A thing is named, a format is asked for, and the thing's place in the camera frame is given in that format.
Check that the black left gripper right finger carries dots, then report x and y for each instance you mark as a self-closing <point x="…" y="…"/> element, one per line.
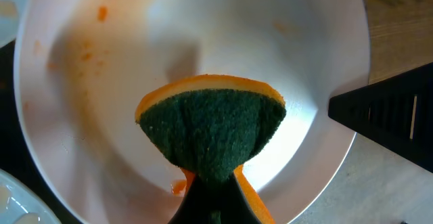
<point x="233" y="205"/>

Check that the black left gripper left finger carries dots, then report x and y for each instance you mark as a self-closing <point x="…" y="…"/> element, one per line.
<point x="195" y="207"/>

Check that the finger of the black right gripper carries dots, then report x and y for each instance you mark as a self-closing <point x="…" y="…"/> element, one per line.
<point x="395" y="113"/>

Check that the white plate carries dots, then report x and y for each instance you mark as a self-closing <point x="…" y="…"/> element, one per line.
<point x="19" y="205"/>

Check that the pink plate with ketchup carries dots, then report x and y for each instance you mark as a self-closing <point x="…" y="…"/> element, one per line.
<point x="82" y="67"/>

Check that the orange green sponge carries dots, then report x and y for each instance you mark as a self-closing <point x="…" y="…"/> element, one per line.
<point x="209" y="126"/>

